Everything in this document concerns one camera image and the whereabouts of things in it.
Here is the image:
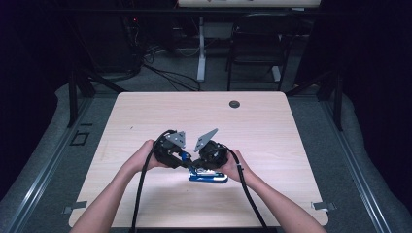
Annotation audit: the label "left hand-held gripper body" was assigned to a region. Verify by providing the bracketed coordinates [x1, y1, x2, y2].
[153, 130, 188, 170]

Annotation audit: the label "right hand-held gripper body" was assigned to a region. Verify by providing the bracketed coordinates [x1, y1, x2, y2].
[193, 128, 229, 171]

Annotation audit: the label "blue stapler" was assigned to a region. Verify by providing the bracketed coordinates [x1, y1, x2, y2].
[180, 150, 229, 184]

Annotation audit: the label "person's left hand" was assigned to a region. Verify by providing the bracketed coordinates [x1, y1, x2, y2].
[124, 139, 170, 177]

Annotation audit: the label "person's right hand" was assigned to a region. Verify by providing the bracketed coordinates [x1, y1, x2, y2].
[218, 149, 258, 186]

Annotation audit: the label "white desk leg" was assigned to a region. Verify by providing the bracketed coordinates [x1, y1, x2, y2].
[196, 16, 207, 83]

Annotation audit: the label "white desk foot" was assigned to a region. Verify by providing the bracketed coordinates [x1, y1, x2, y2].
[271, 65, 282, 83]

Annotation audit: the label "grey tape piece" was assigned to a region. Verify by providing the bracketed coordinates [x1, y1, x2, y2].
[62, 200, 88, 216]
[311, 201, 338, 212]

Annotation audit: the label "black metal stand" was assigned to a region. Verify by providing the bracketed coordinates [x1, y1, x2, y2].
[285, 69, 344, 132]
[66, 69, 127, 128]

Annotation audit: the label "black folding chair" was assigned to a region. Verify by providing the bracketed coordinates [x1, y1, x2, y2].
[225, 13, 300, 92]

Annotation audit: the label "light wooden background desk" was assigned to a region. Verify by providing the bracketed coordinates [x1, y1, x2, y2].
[177, 0, 322, 9]

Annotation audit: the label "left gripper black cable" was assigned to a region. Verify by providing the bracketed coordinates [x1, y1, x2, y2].
[129, 129, 178, 233]

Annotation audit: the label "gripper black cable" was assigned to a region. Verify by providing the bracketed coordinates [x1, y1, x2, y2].
[129, 129, 178, 233]
[220, 144, 270, 233]

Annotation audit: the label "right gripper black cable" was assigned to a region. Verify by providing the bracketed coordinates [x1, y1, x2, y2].
[220, 144, 270, 233]

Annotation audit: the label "black floor cables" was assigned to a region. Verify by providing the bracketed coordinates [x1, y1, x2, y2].
[142, 61, 202, 92]

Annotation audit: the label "metal floor rail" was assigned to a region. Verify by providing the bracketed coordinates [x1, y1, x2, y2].
[6, 96, 95, 233]
[319, 96, 393, 233]

